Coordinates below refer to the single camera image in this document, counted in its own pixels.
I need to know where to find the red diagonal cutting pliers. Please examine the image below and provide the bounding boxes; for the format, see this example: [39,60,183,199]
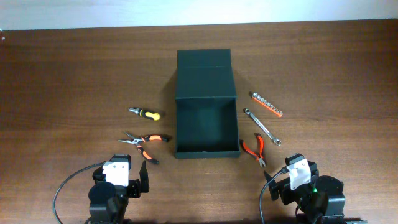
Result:
[239,133,266,167]

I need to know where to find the silver ratchet wrench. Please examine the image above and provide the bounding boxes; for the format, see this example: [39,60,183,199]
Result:
[243,108,282,146]

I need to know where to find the orange black needle-nose pliers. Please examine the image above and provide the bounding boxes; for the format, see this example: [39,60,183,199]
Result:
[118,132,170,165]

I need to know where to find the yellow black stubby screwdriver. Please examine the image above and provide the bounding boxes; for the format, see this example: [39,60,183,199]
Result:
[128,108,160,121]

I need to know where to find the orange socket holder rail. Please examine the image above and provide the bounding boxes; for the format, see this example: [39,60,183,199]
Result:
[251,92,283,118]

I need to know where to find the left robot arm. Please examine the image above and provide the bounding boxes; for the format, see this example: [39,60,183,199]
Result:
[87,154,149,224]

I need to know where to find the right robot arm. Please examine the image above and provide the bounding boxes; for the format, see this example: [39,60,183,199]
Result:
[259,153,367,224]

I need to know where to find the black open gift box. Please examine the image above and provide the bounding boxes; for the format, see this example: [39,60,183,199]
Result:
[175,49,241,159]

